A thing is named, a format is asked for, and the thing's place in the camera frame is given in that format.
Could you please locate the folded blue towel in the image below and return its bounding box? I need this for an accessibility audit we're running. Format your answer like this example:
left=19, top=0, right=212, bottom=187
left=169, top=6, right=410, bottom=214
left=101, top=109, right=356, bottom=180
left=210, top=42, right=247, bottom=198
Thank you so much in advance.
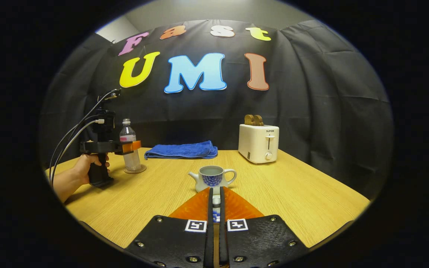
left=144, top=140, right=219, bottom=160

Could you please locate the black cable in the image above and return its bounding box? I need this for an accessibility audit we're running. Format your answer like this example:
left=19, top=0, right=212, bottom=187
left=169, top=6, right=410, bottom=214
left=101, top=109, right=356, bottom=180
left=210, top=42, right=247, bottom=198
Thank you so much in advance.
left=49, top=88, right=121, bottom=179

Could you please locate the clear plastic water bottle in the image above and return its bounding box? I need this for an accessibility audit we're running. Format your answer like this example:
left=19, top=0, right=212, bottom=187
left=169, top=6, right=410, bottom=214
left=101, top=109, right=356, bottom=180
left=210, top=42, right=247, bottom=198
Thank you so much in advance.
left=120, top=119, right=142, bottom=172

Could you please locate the grey cable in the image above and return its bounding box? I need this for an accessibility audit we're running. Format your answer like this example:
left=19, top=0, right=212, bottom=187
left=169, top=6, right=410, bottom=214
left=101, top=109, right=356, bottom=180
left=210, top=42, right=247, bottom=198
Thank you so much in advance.
left=51, top=118, right=105, bottom=184

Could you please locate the white blue-flower teacup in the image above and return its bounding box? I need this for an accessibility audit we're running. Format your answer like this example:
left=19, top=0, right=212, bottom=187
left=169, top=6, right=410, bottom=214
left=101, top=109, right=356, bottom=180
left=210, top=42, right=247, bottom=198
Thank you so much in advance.
left=188, top=165, right=237, bottom=193

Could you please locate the white toaster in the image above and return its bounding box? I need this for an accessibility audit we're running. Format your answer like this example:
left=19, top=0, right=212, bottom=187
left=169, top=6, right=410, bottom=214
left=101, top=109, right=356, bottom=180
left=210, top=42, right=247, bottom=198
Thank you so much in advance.
left=238, top=124, right=280, bottom=164

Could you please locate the round brown coaster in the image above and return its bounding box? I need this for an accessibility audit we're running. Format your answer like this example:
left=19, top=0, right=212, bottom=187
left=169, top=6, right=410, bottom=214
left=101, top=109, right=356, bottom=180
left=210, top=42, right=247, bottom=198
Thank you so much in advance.
left=124, top=164, right=147, bottom=175

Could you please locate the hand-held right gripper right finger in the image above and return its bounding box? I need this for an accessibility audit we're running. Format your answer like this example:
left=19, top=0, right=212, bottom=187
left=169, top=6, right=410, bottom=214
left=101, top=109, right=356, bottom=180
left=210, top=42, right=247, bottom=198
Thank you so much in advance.
left=219, top=186, right=309, bottom=268

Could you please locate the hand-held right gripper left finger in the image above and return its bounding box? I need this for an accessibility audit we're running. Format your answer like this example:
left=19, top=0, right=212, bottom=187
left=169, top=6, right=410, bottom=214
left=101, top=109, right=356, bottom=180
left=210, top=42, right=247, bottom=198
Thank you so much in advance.
left=123, top=187, right=214, bottom=268

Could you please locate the black backdrop cloth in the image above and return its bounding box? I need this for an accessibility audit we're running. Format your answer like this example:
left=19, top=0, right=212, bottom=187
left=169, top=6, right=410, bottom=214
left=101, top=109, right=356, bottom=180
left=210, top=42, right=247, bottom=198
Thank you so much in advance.
left=39, top=19, right=394, bottom=200

